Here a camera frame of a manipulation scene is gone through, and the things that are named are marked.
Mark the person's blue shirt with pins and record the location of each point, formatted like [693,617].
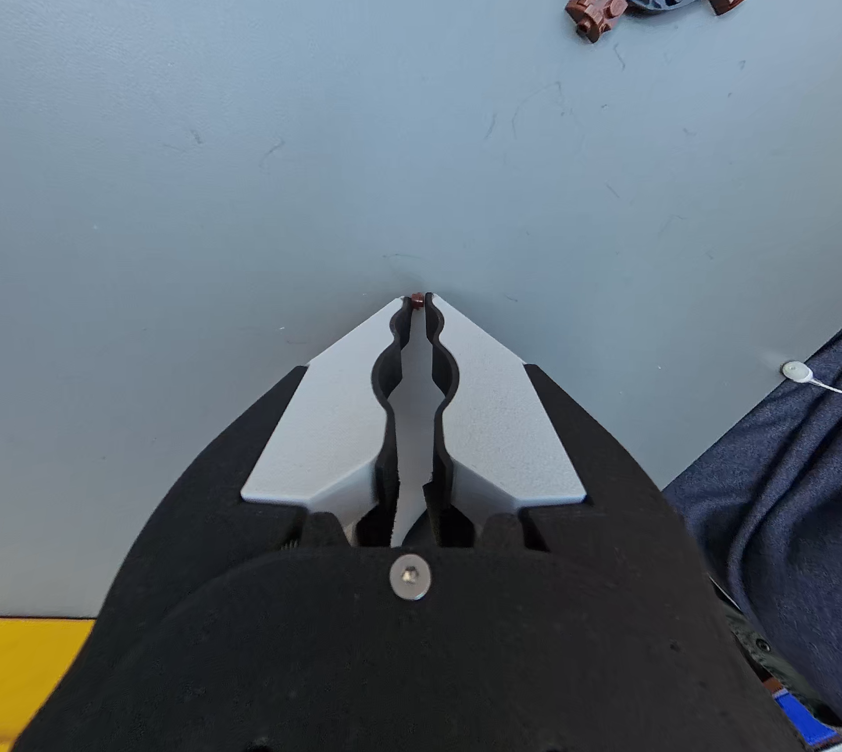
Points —
[776,502]

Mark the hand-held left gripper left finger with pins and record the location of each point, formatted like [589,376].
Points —
[322,436]

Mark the yellow plastic bin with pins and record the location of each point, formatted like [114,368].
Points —
[33,686]

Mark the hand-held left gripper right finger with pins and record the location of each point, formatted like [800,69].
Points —
[513,436]

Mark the grey desk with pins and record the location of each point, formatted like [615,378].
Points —
[263,173]

